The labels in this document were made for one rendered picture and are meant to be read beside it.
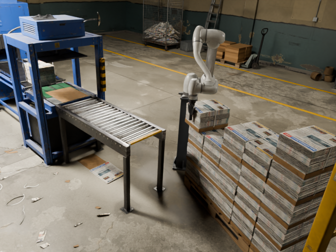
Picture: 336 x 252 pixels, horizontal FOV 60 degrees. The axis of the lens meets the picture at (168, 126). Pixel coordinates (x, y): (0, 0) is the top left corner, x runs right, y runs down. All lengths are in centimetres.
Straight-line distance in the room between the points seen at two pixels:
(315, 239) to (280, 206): 47
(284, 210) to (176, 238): 111
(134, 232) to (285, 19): 786
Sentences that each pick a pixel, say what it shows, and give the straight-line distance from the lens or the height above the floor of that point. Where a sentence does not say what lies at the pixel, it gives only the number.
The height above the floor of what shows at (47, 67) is 105.
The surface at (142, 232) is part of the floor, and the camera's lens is 305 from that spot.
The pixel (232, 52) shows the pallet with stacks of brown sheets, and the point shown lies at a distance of 916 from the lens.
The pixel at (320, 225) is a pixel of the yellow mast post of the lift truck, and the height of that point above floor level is 101.
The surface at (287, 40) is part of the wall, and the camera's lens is 957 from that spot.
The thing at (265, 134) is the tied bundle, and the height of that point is 106.
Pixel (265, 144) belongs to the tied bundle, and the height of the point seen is 106.
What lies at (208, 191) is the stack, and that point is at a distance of 320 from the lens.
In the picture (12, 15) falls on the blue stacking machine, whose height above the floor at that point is 156.
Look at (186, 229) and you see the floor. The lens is 311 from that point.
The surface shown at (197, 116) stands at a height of 100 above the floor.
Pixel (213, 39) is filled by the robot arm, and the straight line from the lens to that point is 309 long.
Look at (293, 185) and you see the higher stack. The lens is 228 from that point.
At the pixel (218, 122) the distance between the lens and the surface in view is 313.
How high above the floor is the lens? 223
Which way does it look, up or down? 27 degrees down
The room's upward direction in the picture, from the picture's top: 3 degrees clockwise
